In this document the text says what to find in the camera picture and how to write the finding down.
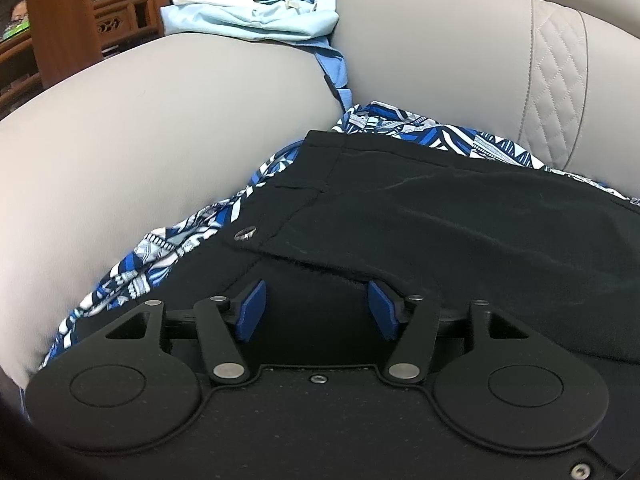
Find light blue clothes pile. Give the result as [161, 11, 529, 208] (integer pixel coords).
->
[160, 0, 352, 110]

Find blue white patterned cloth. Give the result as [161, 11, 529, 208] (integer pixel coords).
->
[39, 101, 639, 368]

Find beige leather sofa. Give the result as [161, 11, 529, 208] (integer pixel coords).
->
[1, 0, 639, 386]

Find brown wooden cabinet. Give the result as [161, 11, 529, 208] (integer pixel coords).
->
[1, 0, 172, 116]

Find black pants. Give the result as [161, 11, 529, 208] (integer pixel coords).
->
[74, 129, 640, 371]

